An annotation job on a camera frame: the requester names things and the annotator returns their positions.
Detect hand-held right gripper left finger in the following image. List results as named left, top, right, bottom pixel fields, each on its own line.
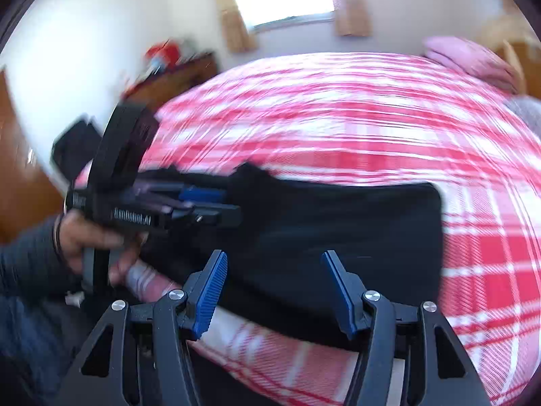
left=55, top=249, right=229, bottom=406

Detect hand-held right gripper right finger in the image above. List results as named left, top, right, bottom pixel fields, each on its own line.
left=321, top=250, right=493, bottom=406

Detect black pants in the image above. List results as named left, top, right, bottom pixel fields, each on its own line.
left=135, top=163, right=444, bottom=352

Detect person's left forearm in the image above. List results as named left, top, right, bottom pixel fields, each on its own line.
left=0, top=216, right=81, bottom=301

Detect person's left hand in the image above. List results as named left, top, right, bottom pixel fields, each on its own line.
left=57, top=210, right=149, bottom=286

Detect brown wooden desk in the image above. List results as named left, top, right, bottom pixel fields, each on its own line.
left=124, top=52, right=218, bottom=100

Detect brown wooden cabinet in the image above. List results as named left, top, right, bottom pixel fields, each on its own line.
left=0, top=70, right=64, bottom=244

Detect red gift bag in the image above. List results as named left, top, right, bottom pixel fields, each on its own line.
left=146, top=40, right=182, bottom=68

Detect beige floral curtain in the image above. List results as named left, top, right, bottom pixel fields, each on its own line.
left=206, top=0, right=258, bottom=53
left=332, top=0, right=373, bottom=38

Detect red plaid bed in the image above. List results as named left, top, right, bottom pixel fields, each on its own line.
left=76, top=52, right=541, bottom=406

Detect person's leg in jeans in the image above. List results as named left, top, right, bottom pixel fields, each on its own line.
left=0, top=292, right=106, bottom=406

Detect pink folded blanket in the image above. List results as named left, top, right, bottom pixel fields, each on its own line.
left=424, top=36, right=522, bottom=94

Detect wooden bed headboard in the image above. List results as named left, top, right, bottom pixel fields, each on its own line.
left=482, top=13, right=541, bottom=98

